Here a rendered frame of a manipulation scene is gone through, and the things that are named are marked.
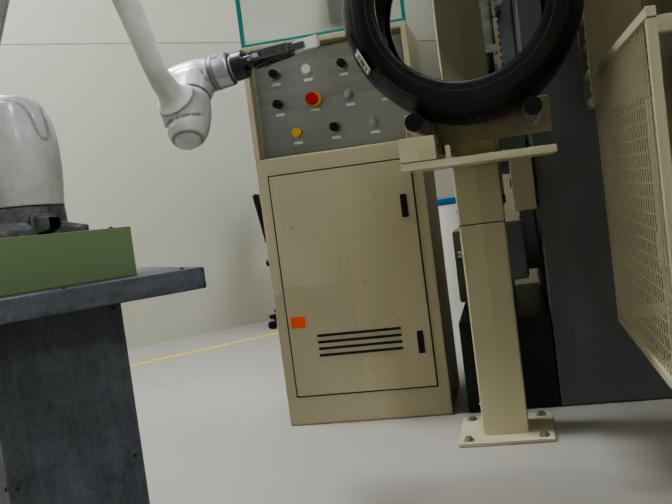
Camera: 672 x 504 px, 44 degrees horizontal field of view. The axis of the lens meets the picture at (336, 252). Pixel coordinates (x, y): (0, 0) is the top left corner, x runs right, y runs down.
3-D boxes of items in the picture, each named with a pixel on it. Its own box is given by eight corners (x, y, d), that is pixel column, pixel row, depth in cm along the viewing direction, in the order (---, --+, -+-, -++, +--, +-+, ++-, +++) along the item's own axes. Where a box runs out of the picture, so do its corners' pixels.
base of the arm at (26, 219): (7, 237, 147) (3, 206, 146) (-39, 244, 163) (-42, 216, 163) (102, 229, 159) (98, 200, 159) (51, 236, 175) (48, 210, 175)
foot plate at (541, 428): (463, 420, 262) (462, 413, 262) (551, 414, 257) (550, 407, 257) (458, 447, 236) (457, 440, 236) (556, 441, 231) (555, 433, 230)
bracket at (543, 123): (409, 150, 239) (404, 116, 238) (552, 130, 231) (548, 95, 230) (407, 150, 235) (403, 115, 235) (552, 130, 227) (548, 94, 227)
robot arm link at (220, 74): (214, 59, 225) (234, 53, 224) (223, 92, 226) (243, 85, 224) (202, 54, 216) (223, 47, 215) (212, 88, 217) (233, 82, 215)
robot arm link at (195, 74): (222, 76, 228) (220, 108, 220) (170, 93, 232) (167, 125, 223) (204, 46, 220) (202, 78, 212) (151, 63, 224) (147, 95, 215)
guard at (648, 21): (618, 321, 234) (591, 71, 229) (624, 320, 234) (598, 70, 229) (686, 408, 146) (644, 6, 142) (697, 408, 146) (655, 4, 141)
